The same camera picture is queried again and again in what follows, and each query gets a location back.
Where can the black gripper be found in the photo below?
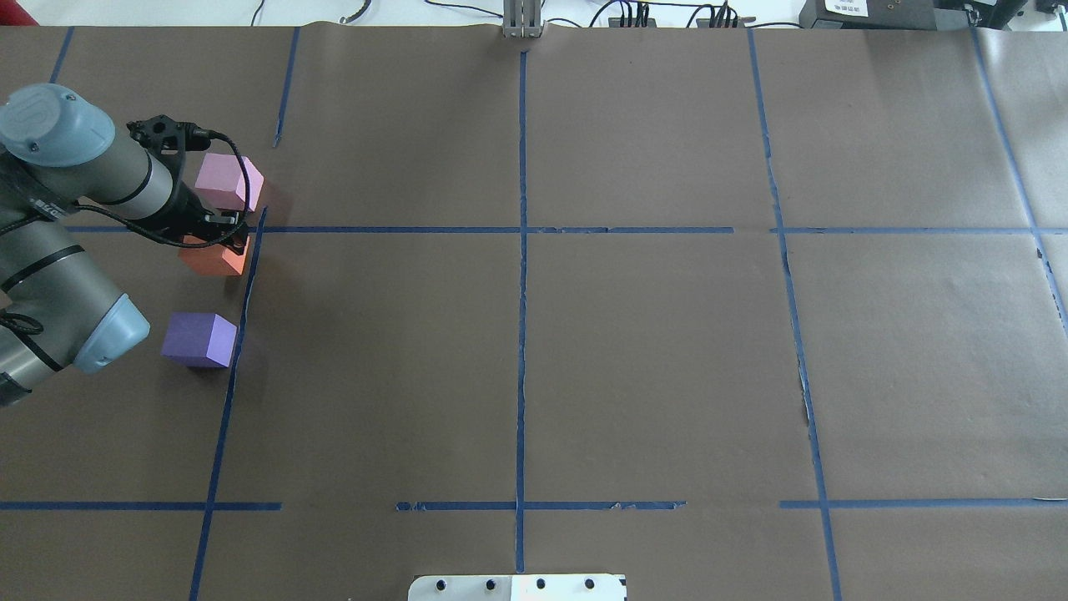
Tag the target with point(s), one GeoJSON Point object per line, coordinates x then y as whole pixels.
{"type": "Point", "coordinates": [188, 211]}

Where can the orange foam block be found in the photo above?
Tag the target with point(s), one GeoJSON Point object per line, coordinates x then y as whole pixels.
{"type": "Point", "coordinates": [216, 260]}

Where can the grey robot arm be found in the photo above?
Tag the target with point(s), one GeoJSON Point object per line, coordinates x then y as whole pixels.
{"type": "Point", "coordinates": [63, 156]}

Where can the pink foam block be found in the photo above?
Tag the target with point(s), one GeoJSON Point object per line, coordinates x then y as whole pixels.
{"type": "Point", "coordinates": [220, 182]}

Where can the purple foam block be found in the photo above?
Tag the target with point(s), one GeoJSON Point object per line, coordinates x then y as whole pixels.
{"type": "Point", "coordinates": [199, 340]}

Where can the black power strip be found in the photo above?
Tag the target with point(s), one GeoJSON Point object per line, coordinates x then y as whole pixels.
{"type": "Point", "coordinates": [663, 16]}

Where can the brown paper table cover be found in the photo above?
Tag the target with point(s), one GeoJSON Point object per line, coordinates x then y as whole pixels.
{"type": "Point", "coordinates": [771, 315]}

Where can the black electronics box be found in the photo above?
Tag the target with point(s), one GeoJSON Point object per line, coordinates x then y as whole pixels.
{"type": "Point", "coordinates": [892, 15]}

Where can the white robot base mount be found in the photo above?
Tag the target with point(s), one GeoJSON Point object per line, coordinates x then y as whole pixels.
{"type": "Point", "coordinates": [550, 586]}

